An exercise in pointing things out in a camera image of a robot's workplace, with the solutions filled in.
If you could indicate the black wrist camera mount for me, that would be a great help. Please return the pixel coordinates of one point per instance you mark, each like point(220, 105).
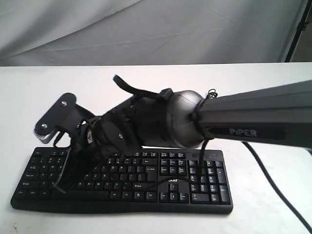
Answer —
point(63, 116)

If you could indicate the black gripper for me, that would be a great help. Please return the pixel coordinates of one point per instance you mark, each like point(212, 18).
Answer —
point(94, 138)

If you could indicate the black stand pole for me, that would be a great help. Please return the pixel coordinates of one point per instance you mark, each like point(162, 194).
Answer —
point(301, 27)

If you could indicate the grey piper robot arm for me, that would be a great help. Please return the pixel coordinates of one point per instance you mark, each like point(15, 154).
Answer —
point(279, 115)

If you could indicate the grey backdrop cloth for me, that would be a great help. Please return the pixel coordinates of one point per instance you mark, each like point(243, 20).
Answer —
point(146, 32)

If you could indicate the black acer keyboard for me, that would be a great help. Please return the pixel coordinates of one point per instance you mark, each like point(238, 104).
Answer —
point(151, 180)

